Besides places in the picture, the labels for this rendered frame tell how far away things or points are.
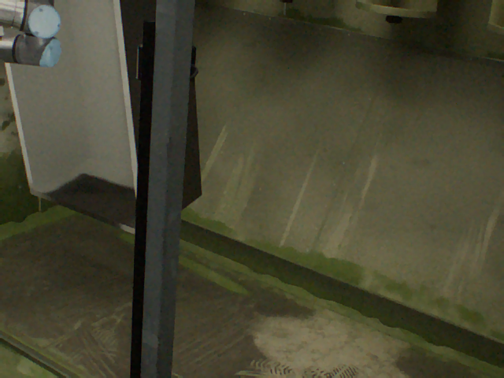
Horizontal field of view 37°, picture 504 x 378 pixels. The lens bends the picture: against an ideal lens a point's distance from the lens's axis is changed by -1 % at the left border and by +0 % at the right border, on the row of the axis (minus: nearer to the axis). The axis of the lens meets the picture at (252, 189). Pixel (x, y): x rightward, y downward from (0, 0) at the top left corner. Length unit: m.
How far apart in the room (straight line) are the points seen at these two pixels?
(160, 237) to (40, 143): 1.73
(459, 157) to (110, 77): 1.47
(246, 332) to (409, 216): 0.84
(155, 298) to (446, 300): 1.81
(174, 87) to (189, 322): 1.85
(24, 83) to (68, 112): 0.28
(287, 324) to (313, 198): 0.61
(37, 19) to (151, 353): 1.05
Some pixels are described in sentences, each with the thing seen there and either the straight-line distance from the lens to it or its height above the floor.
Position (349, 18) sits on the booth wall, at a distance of 3.66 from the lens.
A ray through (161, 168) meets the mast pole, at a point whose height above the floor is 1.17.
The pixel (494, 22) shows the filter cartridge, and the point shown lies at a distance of 3.02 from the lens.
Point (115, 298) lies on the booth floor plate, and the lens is 3.23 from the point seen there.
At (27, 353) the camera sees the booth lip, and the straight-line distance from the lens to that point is 2.92.
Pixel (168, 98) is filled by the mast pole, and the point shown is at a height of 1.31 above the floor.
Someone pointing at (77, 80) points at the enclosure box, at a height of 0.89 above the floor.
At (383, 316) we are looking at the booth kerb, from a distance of 3.22.
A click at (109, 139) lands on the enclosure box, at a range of 3.23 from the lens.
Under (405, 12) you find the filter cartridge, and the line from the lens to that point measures 3.11.
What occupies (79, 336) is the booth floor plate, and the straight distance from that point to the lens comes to 2.99.
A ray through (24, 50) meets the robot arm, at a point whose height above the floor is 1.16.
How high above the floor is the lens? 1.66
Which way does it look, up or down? 21 degrees down
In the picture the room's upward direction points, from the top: 6 degrees clockwise
